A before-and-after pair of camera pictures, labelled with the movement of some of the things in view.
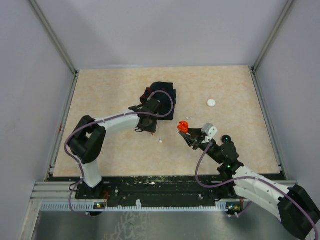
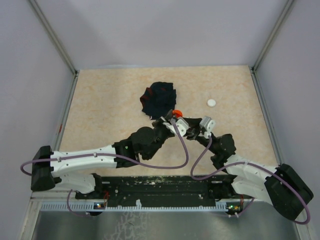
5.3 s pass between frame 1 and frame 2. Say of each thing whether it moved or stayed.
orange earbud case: moved
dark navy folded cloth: stayed
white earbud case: stayed
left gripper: moved
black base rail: stayed
